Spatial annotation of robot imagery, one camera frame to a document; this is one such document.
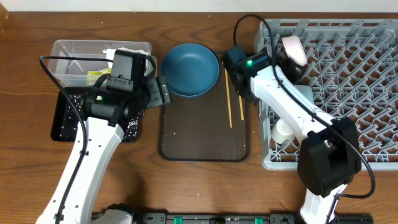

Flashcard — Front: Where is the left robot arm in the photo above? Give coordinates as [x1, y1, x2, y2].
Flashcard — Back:
[37, 49, 170, 223]

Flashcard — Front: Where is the dark brown tray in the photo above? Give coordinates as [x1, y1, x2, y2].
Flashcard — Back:
[159, 51, 249, 162]

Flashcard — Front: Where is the yellow green snack wrapper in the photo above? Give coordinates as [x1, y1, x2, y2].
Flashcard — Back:
[86, 68, 111, 85]

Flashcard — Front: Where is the white tissue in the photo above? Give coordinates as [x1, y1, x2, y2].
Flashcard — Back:
[103, 47, 150, 60]

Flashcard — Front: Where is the light blue bowl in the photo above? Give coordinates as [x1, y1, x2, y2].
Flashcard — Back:
[295, 85, 314, 104]

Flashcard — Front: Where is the grey dishwasher rack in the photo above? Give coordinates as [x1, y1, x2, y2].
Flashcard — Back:
[254, 19, 397, 171]

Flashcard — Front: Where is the clear plastic bin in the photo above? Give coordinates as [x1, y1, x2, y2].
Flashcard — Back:
[48, 40, 152, 87]

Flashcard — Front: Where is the pink bowl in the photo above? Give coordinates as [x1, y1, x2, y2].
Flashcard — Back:
[282, 35, 307, 67]

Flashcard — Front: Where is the right wooden chopstick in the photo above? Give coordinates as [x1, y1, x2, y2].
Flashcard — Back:
[238, 95, 244, 121]

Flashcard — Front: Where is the white cup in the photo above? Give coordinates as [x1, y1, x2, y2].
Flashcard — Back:
[271, 119, 295, 144]

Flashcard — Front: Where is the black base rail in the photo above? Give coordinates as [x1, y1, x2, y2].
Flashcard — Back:
[91, 203, 374, 224]

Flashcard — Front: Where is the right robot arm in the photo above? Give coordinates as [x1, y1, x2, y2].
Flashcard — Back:
[222, 45, 362, 223]

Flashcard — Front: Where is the dark blue plate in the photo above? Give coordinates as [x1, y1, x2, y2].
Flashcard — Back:
[160, 43, 220, 98]

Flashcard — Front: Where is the black plastic bin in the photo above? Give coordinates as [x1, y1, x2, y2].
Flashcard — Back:
[50, 87, 139, 142]

